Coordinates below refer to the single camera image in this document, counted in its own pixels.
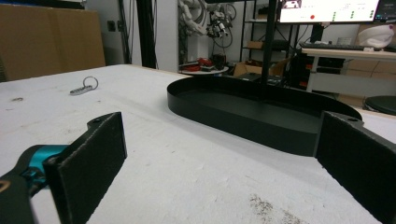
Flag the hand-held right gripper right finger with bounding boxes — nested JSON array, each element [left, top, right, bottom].
[[313, 110, 396, 224]]

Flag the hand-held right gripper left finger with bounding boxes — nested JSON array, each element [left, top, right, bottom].
[[0, 111, 128, 224]]

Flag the silver keychain with ring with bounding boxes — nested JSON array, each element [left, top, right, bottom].
[[69, 76, 100, 96]]

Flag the black oval metal tray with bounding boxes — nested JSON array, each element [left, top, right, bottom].
[[166, 76, 363, 158]]

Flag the black round stool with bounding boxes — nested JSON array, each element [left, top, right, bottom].
[[363, 95, 396, 116]]

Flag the white desk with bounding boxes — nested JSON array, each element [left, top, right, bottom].
[[301, 47, 396, 98]]

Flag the black keyboard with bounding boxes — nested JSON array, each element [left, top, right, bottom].
[[299, 41, 374, 52]]

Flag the white cap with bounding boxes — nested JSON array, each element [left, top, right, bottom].
[[357, 23, 396, 49]]

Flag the large brown cardboard panel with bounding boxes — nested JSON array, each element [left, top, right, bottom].
[[0, 3, 106, 82]]

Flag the brown cardboard box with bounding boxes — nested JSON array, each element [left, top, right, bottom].
[[233, 59, 290, 78]]

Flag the black metal stand pole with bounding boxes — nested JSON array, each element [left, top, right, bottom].
[[261, 0, 278, 86]]

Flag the computer monitor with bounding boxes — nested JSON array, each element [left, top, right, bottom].
[[278, 0, 396, 24]]

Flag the small round white table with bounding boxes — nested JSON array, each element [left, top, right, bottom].
[[179, 65, 230, 77]]

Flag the black metal shelf rack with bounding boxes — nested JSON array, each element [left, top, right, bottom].
[[239, 0, 302, 78]]

